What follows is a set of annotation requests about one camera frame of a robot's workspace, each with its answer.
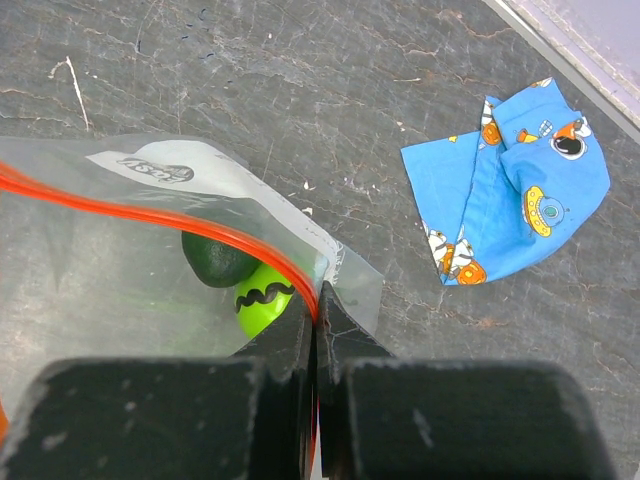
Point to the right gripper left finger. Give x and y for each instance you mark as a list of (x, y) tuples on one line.
[(247, 416)]

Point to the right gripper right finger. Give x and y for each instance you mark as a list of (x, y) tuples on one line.
[(384, 417)]

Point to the green watermelon toy ball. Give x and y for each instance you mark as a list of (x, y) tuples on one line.
[(260, 299)]

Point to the dark green avocado toy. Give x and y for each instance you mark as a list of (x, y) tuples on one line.
[(215, 263)]

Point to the clear zip bag orange zipper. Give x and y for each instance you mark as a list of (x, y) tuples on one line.
[(91, 256)]

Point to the blue patterned cloth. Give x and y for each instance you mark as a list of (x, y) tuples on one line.
[(510, 194)]

